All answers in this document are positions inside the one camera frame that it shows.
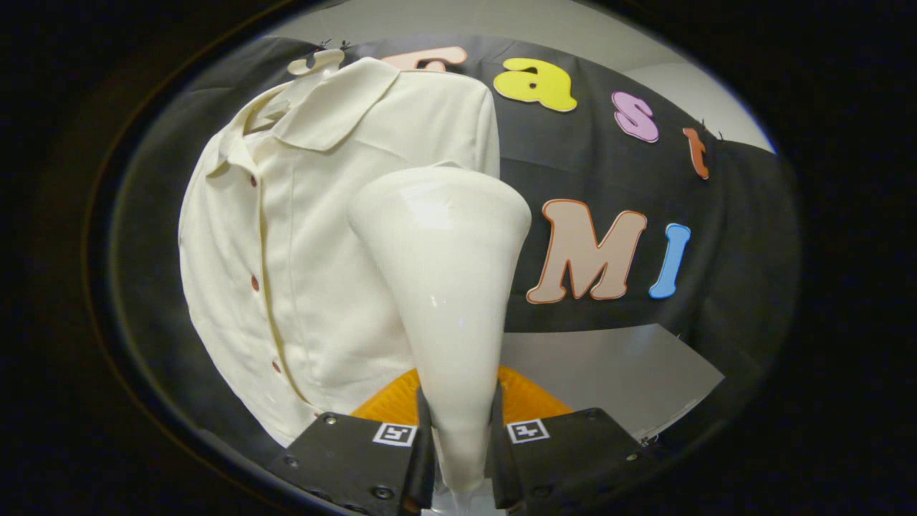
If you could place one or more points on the cream clothes hanger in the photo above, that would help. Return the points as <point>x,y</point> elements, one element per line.
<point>315,63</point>

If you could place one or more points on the white cabinet with grey top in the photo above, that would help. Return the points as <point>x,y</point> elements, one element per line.
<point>609,373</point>

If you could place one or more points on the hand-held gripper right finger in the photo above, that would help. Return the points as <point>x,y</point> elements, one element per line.
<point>501,473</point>

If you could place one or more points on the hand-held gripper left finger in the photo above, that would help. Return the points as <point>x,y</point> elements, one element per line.
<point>425,466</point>

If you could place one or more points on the white garment steamer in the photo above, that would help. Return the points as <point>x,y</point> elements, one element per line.
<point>444,272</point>

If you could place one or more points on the cream button shirt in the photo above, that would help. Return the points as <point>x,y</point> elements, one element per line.
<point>322,251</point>

